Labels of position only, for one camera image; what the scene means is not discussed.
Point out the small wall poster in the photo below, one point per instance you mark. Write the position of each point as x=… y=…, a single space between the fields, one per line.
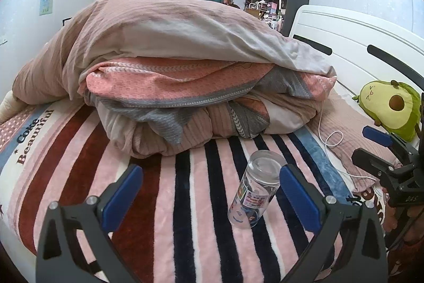
x=46 y=2

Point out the white bed headboard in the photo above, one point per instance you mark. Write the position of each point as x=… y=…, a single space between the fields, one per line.
x=361 y=44

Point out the pink folded duvet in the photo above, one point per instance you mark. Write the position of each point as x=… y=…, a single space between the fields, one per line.
x=172 y=70

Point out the pink pillow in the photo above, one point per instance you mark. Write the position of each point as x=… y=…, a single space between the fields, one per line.
x=347 y=137

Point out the clear plastic bottle with label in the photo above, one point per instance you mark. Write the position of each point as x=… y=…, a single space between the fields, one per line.
x=256 y=190

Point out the striped plush blanket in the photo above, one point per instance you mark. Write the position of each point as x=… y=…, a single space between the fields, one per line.
x=165 y=203

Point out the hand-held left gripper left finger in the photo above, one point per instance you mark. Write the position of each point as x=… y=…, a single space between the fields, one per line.
x=120 y=195

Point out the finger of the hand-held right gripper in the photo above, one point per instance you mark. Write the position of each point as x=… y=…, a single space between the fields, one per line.
x=377 y=135
x=371 y=159

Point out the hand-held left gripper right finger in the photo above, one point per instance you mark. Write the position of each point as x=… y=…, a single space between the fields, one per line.
x=298 y=200

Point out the avocado plush toy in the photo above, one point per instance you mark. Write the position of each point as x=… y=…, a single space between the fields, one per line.
x=392 y=107

